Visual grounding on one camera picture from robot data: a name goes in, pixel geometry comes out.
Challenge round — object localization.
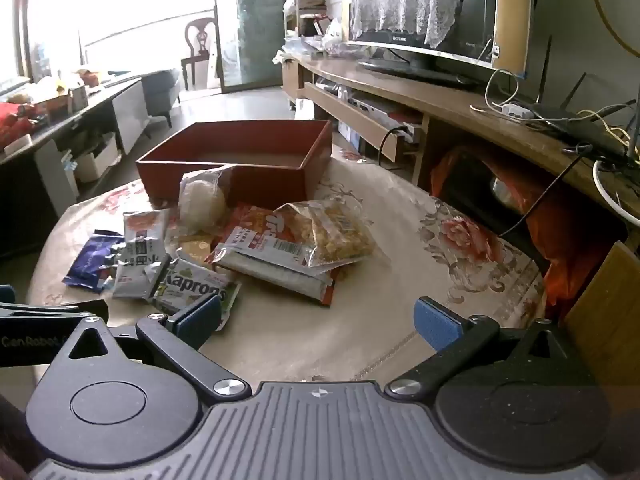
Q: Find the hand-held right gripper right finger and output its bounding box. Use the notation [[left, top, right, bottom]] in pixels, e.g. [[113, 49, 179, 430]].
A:
[[385, 297, 608, 403]]

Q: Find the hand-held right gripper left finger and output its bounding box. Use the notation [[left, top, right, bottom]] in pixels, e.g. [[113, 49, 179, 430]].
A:
[[47, 294, 253, 406]]

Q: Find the green and white wafer packet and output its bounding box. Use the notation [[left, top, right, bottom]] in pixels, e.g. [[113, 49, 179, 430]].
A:
[[150, 257, 242, 333]]

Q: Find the dark blue snack packet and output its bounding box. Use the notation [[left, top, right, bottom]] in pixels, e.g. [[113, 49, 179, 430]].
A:
[[62, 230, 126, 291]]

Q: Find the yellow snack packet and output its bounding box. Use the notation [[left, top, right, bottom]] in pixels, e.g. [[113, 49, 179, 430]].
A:
[[175, 232, 216, 266]]

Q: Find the white packet with red trim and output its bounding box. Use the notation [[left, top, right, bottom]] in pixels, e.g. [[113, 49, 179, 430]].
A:
[[207, 227, 342, 307]]

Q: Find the white packet with orange picture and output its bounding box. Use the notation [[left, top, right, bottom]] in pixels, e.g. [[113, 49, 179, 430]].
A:
[[111, 209, 172, 302]]

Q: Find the bun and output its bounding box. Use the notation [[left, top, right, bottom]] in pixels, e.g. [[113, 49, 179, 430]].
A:
[[178, 167, 231, 236]]

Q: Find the clear packet of golden snack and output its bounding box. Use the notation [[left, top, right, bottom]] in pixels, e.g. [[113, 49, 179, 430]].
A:
[[272, 199, 377, 267]]

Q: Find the red cardboard box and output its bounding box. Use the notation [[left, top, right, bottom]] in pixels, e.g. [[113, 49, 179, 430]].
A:
[[136, 120, 333, 206]]

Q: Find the floral beige tablecloth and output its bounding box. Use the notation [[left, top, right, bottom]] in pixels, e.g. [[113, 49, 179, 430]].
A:
[[27, 147, 551, 396]]

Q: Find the orange plastic bag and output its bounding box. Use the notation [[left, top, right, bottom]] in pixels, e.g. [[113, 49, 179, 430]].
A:
[[430, 147, 601, 321]]

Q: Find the white storage box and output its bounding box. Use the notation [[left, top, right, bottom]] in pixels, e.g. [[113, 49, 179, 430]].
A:
[[72, 132, 121, 183]]

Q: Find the wooden board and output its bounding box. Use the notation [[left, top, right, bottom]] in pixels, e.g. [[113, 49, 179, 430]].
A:
[[565, 240, 640, 376]]

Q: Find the pile of red packets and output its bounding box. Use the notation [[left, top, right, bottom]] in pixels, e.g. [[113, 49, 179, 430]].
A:
[[0, 102, 51, 148]]

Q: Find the dark long desk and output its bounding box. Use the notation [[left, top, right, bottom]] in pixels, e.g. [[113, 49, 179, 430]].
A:
[[0, 74, 151, 256]]

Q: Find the white hoop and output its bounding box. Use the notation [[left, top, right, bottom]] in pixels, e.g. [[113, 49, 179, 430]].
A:
[[592, 159, 640, 227]]

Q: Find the wooden television cabinet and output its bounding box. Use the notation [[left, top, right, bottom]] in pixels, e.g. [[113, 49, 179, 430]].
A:
[[281, 52, 640, 241]]

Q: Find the grey sofa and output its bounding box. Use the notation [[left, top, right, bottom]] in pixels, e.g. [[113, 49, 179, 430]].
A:
[[142, 67, 182, 128]]

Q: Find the silver media player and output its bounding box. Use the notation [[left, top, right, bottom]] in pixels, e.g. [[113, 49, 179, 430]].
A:
[[345, 91, 417, 127]]

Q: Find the white power strip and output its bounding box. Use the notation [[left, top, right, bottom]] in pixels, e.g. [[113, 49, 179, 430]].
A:
[[501, 102, 536, 120]]

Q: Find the black router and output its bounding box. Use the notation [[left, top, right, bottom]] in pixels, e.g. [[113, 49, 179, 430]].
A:
[[530, 35, 640, 161]]

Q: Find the dark wooden chair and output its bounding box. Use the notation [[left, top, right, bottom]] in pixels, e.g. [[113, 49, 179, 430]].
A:
[[180, 16, 219, 92]]

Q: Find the clear plastic bag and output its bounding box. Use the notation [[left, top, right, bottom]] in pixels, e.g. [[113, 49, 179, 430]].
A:
[[320, 17, 351, 53]]

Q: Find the flat screen television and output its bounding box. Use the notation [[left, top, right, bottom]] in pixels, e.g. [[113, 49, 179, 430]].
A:
[[348, 0, 533, 92]]

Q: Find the black cable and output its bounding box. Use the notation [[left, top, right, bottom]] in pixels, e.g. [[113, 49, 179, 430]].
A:
[[377, 127, 416, 167], [500, 145, 596, 238]]

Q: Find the yellow cable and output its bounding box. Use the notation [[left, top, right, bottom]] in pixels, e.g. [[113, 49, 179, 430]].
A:
[[587, 0, 640, 56]]

